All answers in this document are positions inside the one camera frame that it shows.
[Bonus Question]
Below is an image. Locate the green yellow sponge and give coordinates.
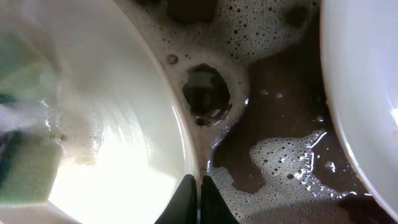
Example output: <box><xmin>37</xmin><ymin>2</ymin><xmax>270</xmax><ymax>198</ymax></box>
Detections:
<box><xmin>1</xmin><ymin>32</ymin><xmax>62</xmax><ymax>207</ymax></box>

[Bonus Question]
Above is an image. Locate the pinkish white plate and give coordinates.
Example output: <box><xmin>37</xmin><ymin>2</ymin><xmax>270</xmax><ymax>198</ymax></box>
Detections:
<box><xmin>320</xmin><ymin>0</ymin><xmax>397</xmax><ymax>218</ymax></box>

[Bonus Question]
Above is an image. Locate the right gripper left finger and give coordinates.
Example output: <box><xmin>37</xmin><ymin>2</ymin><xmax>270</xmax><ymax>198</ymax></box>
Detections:
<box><xmin>155</xmin><ymin>174</ymin><xmax>197</xmax><ymax>224</ymax></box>

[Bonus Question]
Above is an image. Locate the white plate with sauce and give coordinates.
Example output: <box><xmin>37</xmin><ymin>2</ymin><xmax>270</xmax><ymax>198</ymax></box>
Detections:
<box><xmin>1</xmin><ymin>1</ymin><xmax>198</xmax><ymax>223</ymax></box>

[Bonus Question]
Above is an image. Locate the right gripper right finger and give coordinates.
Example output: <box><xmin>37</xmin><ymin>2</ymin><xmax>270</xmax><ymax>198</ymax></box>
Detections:
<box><xmin>200</xmin><ymin>175</ymin><xmax>239</xmax><ymax>224</ymax></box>

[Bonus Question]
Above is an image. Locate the large black soapy tray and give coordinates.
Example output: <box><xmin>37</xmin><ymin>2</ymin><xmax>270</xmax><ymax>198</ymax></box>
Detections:
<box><xmin>118</xmin><ymin>0</ymin><xmax>394</xmax><ymax>223</ymax></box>

